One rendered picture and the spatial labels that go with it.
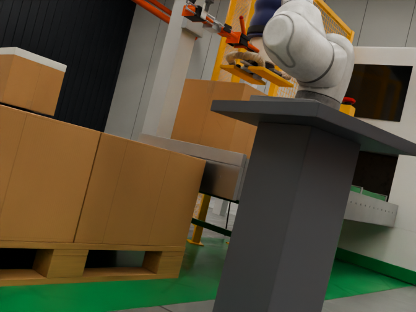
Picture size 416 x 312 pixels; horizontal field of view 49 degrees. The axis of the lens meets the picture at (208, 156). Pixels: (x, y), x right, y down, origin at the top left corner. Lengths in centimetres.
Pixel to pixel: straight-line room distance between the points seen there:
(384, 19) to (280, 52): 1058
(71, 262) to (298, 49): 104
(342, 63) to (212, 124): 90
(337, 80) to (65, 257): 109
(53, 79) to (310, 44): 259
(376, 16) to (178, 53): 894
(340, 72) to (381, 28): 1032
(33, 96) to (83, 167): 205
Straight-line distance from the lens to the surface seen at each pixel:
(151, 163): 182
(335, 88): 156
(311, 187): 145
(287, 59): 141
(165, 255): 201
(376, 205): 365
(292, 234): 143
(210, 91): 233
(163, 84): 346
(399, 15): 1189
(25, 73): 361
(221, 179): 206
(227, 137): 219
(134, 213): 182
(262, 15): 261
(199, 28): 357
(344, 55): 158
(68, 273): 172
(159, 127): 340
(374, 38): 1182
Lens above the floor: 51
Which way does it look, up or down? 2 degrees up
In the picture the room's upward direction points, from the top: 14 degrees clockwise
